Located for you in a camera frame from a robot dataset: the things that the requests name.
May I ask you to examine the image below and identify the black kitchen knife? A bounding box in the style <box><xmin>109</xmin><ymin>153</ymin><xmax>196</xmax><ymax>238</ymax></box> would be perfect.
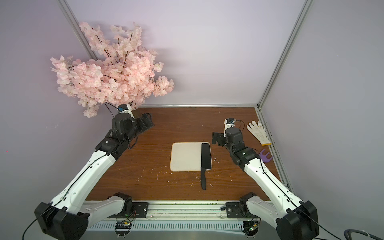
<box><xmin>201</xmin><ymin>143</ymin><xmax>212</xmax><ymax>191</ymax></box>

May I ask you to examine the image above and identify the cream cutting board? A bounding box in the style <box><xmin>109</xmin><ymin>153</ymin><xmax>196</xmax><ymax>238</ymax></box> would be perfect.
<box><xmin>170</xmin><ymin>142</ymin><xmax>210</xmax><ymax>172</ymax></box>

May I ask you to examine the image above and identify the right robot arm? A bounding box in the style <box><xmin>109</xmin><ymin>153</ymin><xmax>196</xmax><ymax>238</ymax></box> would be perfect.
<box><xmin>212</xmin><ymin>128</ymin><xmax>322</xmax><ymax>240</ymax></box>

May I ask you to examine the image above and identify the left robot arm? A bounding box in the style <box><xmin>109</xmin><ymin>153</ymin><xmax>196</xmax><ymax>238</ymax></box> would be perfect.
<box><xmin>34</xmin><ymin>110</ymin><xmax>154</xmax><ymax>240</ymax></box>

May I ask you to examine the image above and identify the right electronics board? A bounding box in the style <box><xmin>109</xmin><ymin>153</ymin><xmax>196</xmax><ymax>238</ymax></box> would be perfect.
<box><xmin>243</xmin><ymin>221</ymin><xmax>259</xmax><ymax>237</ymax></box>

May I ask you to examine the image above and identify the electronics board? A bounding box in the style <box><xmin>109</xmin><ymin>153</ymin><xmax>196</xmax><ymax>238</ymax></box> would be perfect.
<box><xmin>115</xmin><ymin>221</ymin><xmax>133</xmax><ymax>238</ymax></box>
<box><xmin>243</xmin><ymin>221</ymin><xmax>259</xmax><ymax>237</ymax></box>

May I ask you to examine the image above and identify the left electronics board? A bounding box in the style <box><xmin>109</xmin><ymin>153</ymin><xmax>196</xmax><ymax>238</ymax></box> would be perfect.
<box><xmin>115</xmin><ymin>221</ymin><xmax>133</xmax><ymax>238</ymax></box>

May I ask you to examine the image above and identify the white work glove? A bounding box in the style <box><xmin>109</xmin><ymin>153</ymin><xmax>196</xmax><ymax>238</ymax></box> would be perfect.
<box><xmin>247</xmin><ymin>121</ymin><xmax>272</xmax><ymax>146</ymax></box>

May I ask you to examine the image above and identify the purple toy fork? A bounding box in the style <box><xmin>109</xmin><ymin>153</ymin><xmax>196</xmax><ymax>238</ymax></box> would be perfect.
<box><xmin>260</xmin><ymin>149</ymin><xmax>273</xmax><ymax>163</ymax></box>

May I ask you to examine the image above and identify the pink cherry blossom tree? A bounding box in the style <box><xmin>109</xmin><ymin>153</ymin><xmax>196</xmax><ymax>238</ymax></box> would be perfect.
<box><xmin>51</xmin><ymin>22</ymin><xmax>175</xmax><ymax>118</ymax></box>

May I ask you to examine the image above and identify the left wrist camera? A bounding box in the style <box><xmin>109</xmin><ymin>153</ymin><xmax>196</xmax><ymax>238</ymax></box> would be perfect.
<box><xmin>105</xmin><ymin>103</ymin><xmax>134</xmax><ymax>118</ymax></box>

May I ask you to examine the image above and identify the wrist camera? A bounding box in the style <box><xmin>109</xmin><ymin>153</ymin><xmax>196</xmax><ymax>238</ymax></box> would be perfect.
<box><xmin>105</xmin><ymin>103</ymin><xmax>134</xmax><ymax>118</ymax></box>
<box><xmin>223</xmin><ymin>118</ymin><xmax>245</xmax><ymax>137</ymax></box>

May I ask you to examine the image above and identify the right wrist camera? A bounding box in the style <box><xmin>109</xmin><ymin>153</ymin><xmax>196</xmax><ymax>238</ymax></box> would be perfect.
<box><xmin>223</xmin><ymin>118</ymin><xmax>245</xmax><ymax>137</ymax></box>

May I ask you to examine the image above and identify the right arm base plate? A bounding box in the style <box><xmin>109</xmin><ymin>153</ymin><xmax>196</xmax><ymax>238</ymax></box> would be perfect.
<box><xmin>220</xmin><ymin>202</ymin><xmax>257</xmax><ymax>219</ymax></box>

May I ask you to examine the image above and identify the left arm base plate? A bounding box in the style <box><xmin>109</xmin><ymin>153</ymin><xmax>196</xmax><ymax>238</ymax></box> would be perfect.
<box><xmin>108</xmin><ymin>202</ymin><xmax>149</xmax><ymax>219</ymax></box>

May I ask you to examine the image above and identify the aluminium front rail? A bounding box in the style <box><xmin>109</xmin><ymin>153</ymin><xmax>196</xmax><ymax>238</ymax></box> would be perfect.
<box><xmin>80</xmin><ymin>200</ymin><xmax>312</xmax><ymax>222</ymax></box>

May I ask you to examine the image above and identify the black cable corner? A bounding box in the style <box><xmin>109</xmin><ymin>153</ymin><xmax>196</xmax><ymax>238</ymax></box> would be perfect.
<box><xmin>344</xmin><ymin>229</ymin><xmax>383</xmax><ymax>240</ymax></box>

